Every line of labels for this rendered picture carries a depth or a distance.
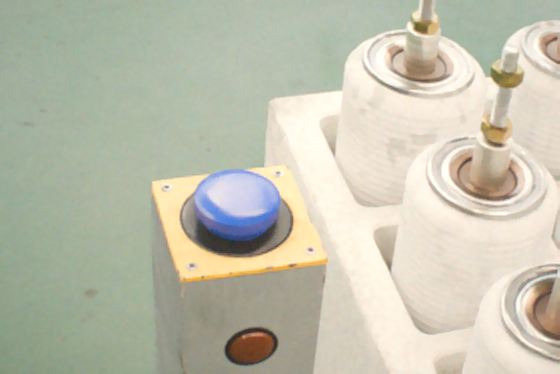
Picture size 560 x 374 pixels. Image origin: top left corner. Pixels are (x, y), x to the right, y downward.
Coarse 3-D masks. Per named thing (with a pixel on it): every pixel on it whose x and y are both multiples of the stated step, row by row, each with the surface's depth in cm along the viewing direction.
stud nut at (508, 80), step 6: (498, 60) 69; (492, 66) 69; (498, 66) 68; (492, 72) 69; (498, 72) 68; (504, 72) 68; (516, 72) 68; (522, 72) 68; (492, 78) 69; (498, 78) 68; (504, 78) 68; (510, 78) 68; (516, 78) 68; (522, 78) 69; (498, 84) 68; (504, 84) 68; (510, 84) 68; (516, 84) 68
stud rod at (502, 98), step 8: (504, 48) 68; (512, 48) 68; (504, 56) 68; (512, 56) 67; (504, 64) 68; (512, 64) 68; (512, 72) 68; (496, 88) 69; (504, 88) 69; (496, 96) 70; (504, 96) 69; (496, 104) 70; (504, 104) 70; (496, 112) 70; (504, 112) 70; (496, 120) 70; (504, 120) 70
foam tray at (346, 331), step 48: (336, 96) 91; (288, 144) 86; (336, 144) 91; (336, 192) 83; (336, 240) 79; (384, 240) 82; (336, 288) 79; (384, 288) 76; (336, 336) 81; (384, 336) 73; (432, 336) 73
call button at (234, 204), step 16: (208, 176) 59; (224, 176) 59; (240, 176) 59; (256, 176) 60; (208, 192) 58; (224, 192) 58; (240, 192) 58; (256, 192) 59; (272, 192) 59; (208, 208) 57; (224, 208) 58; (240, 208) 58; (256, 208) 58; (272, 208) 58; (208, 224) 58; (224, 224) 57; (240, 224) 57; (256, 224) 57
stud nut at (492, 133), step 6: (486, 120) 71; (486, 126) 71; (492, 126) 70; (510, 126) 71; (486, 132) 71; (492, 132) 70; (498, 132) 70; (504, 132) 70; (510, 132) 71; (486, 138) 71; (492, 138) 71; (498, 138) 71; (504, 138) 70
